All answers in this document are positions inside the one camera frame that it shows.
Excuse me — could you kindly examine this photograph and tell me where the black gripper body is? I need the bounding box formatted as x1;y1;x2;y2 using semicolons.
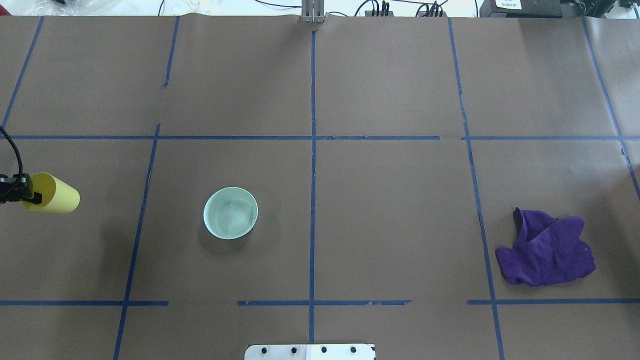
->
0;175;21;204

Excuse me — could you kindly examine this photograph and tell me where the yellow paper cup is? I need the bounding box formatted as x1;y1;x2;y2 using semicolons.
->
20;172;81;214

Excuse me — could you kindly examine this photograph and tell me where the mint green bowl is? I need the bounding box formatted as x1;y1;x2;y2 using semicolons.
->
202;186;259;240

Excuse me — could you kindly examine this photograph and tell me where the purple cloth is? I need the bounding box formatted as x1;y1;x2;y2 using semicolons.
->
494;207;597;287

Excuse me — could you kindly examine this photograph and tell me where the white camera mast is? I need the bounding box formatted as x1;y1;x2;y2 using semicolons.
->
244;343;377;360

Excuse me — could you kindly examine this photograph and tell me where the aluminium frame post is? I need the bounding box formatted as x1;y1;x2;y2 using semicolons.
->
301;0;326;24

